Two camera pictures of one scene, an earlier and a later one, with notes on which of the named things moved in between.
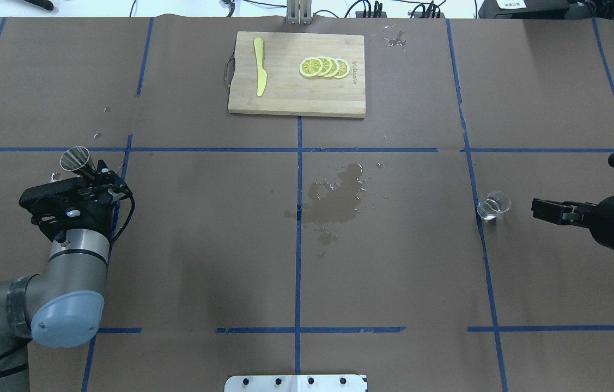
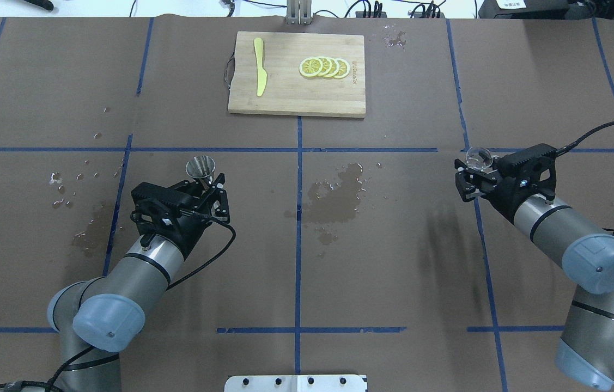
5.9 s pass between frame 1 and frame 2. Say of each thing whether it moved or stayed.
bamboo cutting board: stayed
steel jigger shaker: moved
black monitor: stayed
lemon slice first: stayed
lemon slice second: stayed
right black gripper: moved
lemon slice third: stayed
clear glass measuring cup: moved
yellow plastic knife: stayed
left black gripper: moved
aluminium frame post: stayed
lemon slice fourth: stayed
